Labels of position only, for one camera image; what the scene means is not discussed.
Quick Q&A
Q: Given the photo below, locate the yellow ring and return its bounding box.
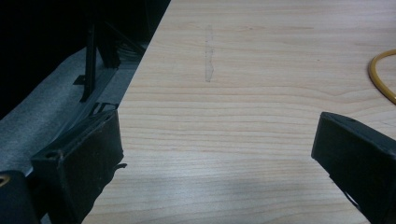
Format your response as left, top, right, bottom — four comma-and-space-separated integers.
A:
367, 49, 396, 105

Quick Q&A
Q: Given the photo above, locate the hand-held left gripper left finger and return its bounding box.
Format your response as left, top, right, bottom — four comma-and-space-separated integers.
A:
30, 108, 128, 224

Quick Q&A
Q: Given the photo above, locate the black metal stand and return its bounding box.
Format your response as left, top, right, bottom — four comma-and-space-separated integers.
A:
72, 18, 148, 104

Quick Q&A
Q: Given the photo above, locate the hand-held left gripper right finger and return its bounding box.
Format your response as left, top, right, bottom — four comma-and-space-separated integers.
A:
310, 111, 396, 224

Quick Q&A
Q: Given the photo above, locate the clear tape strip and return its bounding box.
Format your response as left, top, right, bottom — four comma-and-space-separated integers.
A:
204, 24, 215, 84

